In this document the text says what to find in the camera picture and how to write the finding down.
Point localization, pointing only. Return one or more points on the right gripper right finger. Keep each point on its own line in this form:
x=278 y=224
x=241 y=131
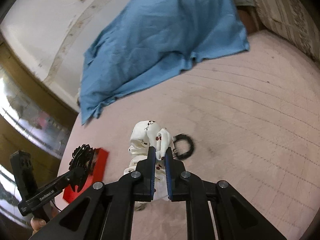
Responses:
x=215 y=210

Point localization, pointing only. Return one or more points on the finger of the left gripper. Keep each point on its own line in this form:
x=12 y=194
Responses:
x=73 y=178

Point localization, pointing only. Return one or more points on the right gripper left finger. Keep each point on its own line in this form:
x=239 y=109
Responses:
x=105 y=212

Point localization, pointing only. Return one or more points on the black claw hair clip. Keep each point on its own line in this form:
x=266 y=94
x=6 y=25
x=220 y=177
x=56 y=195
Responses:
x=81 y=162

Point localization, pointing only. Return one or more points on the person's left hand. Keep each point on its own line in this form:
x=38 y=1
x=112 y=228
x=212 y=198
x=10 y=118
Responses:
x=37 y=224

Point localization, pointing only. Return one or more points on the red cardboard tray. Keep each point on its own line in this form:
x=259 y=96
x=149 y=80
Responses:
x=96 y=175

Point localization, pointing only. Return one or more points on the pink quilted bed cover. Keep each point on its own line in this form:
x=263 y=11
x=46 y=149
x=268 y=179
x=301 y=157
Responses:
x=254 y=118

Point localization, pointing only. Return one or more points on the blue cloth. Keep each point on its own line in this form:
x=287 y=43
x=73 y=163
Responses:
x=151 y=41

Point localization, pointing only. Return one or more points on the striped floral pillow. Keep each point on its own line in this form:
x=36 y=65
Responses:
x=291 y=20

